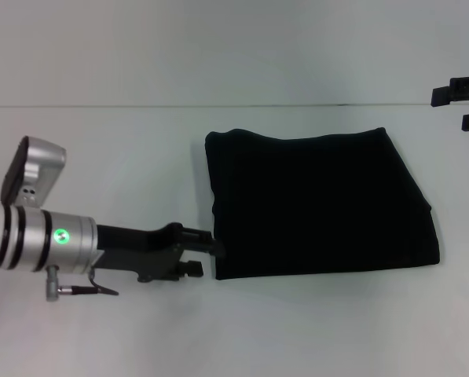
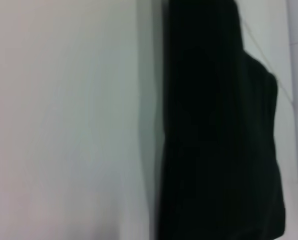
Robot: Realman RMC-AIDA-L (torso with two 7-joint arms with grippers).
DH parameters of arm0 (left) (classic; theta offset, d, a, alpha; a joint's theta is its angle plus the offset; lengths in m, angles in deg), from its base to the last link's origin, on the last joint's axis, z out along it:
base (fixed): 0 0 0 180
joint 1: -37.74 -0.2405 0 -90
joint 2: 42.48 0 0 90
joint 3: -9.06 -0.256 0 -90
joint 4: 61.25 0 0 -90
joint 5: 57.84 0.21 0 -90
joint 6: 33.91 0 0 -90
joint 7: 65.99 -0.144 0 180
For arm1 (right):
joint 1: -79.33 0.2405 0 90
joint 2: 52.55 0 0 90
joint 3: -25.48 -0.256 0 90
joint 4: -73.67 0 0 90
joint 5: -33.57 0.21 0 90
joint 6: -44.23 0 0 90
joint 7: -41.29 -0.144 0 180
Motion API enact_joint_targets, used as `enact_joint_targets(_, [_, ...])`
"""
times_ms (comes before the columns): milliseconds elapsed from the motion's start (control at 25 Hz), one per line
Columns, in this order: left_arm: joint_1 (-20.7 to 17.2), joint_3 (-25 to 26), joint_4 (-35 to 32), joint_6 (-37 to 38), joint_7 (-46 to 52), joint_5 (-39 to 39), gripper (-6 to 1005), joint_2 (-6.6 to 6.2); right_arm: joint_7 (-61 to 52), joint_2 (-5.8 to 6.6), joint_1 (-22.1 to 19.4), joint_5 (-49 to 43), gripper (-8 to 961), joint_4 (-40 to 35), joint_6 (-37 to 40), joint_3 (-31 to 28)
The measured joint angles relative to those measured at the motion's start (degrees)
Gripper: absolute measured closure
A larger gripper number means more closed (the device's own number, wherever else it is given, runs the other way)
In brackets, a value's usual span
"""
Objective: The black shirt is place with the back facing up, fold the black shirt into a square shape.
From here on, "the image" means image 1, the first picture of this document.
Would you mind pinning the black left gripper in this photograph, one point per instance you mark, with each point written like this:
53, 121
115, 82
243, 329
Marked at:
140, 251

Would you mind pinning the black t-shirt with FREE print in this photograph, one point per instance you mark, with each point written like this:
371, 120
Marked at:
320, 204

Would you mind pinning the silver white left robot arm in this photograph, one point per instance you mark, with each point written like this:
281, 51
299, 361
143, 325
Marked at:
41, 239

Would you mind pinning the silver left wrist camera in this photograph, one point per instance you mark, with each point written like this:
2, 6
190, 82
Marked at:
31, 173

